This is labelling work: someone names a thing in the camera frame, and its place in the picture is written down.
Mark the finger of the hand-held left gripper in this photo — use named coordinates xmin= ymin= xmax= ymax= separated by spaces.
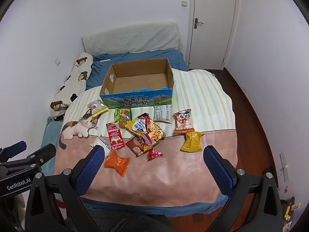
xmin=0 ymin=140 xmax=27 ymax=161
xmin=0 ymin=144 xmax=56 ymax=174

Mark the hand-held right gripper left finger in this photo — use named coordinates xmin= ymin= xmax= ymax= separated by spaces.
xmin=25 ymin=144 xmax=105 ymax=232

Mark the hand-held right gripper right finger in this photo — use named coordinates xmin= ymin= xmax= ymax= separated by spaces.
xmin=203 ymin=145 xmax=283 ymax=232

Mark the yellow snack packet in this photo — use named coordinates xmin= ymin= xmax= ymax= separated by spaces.
xmin=180 ymin=131 xmax=205 ymax=153

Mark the cardboard box blue print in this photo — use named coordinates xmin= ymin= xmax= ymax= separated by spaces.
xmin=100 ymin=58 xmax=175 ymax=109

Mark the light blue towel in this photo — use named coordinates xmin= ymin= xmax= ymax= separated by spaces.
xmin=41 ymin=116 xmax=64 ymax=174

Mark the orange crinkled snack packet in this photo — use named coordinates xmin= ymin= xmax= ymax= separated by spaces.
xmin=103 ymin=149 xmax=130 ymax=176

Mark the red flat snack packet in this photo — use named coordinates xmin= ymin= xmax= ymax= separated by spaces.
xmin=106 ymin=122 xmax=125 ymax=150

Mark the brown snack packet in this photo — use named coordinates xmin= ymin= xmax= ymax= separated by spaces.
xmin=124 ymin=135 xmax=145 ymax=157

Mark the round brown cookie packet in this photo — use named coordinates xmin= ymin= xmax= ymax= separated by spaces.
xmin=116 ymin=120 xmax=128 ymax=132

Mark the orange panda print snack packet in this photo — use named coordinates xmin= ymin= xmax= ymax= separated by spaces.
xmin=173 ymin=109 xmax=195 ymax=134

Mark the clear packet yellow label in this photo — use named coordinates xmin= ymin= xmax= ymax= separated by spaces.
xmin=87 ymin=99 xmax=109 ymax=116

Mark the green candy packet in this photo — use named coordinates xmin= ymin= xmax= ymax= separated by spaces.
xmin=114 ymin=108 xmax=132 ymax=123

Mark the person's dark clothing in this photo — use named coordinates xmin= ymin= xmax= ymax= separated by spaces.
xmin=80 ymin=210 xmax=174 ymax=232

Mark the small red snack packet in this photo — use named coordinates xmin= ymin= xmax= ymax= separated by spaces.
xmin=147 ymin=148 xmax=163 ymax=162

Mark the white power strip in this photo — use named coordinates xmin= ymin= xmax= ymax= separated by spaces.
xmin=279 ymin=152 xmax=289 ymax=183

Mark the yellow red noodle packet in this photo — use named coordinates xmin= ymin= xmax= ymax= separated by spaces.
xmin=124 ymin=113 xmax=166 ymax=153

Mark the white grey snack packet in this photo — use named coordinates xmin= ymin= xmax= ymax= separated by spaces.
xmin=154 ymin=105 xmax=172 ymax=124

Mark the bear printed long pillow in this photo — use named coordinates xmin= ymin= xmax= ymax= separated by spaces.
xmin=50 ymin=52 xmax=94 ymax=121

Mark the blue bed sheet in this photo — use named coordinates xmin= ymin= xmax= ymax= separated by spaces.
xmin=86 ymin=48 xmax=189 ymax=90

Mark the grey quilted pillow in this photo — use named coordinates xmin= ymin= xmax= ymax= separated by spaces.
xmin=81 ymin=22 xmax=180 ymax=55

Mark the white door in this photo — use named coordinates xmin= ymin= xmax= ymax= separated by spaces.
xmin=187 ymin=0 xmax=239 ymax=70

